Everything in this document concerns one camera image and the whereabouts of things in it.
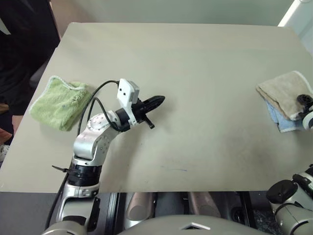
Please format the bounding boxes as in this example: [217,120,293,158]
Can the silver robot torso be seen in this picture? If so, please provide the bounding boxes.
[122,214,269,235]

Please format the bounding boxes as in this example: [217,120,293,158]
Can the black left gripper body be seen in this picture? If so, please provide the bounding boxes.
[132,98,156,130]

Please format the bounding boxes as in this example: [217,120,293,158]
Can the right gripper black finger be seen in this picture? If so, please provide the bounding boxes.
[296,94,313,104]

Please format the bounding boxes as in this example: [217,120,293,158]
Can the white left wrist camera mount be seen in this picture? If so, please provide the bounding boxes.
[116,78,140,123]

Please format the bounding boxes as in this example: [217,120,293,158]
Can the dull pink rounded shape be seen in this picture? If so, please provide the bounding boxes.
[127,192,157,221]

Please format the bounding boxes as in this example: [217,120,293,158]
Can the white window frame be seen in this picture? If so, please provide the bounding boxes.
[277,0,313,28]

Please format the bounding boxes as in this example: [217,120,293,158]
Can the beige towel with white trim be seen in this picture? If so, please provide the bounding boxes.
[255,70,313,121]

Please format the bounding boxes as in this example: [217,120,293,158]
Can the folded green towel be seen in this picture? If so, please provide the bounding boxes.
[28,75,92,132]

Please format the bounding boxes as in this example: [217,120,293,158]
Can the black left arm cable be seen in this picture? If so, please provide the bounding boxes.
[45,80,122,230]

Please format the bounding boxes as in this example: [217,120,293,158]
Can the white sneaker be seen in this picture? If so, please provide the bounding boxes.
[0,144,11,163]

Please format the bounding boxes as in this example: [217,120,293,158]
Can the person in dark clothes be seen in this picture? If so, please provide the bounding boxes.
[0,0,61,145]

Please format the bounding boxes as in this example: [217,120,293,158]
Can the black cable tie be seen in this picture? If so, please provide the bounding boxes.
[51,164,72,174]

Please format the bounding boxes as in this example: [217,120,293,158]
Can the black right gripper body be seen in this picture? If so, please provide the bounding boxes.
[304,97,313,114]

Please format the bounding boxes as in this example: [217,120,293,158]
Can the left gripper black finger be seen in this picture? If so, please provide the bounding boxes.
[146,99,165,114]
[144,95,166,107]

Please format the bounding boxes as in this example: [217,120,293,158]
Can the black metal frame bar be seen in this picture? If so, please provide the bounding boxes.
[107,192,128,231]
[240,191,255,227]

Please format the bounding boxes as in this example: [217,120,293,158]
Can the folded light blue towel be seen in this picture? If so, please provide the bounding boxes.
[265,101,307,134]

